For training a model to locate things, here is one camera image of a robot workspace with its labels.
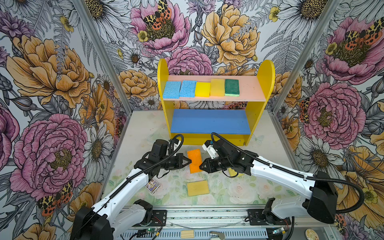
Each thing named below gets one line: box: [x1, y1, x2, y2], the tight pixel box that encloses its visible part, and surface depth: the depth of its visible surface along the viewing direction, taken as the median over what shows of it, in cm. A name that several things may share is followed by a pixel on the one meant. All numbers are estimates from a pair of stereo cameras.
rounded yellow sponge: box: [210, 78, 225, 97], surface depth 74 cm
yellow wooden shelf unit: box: [157, 58, 276, 146], surface depth 78 cm
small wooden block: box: [181, 230, 195, 239], surface depth 71 cm
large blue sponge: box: [163, 81, 181, 99], surface depth 74 cm
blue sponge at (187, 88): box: [179, 80, 197, 98], surface depth 75 cm
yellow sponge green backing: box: [187, 179, 210, 197], surface depth 84 cm
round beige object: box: [305, 228, 320, 240], surface depth 71 cm
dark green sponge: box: [225, 79, 240, 97], surface depth 75 cm
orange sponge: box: [187, 148, 203, 174], surface depth 78 cm
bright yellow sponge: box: [195, 82, 211, 98], surface depth 73 cm
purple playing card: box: [144, 178, 161, 194], surface depth 85 cm
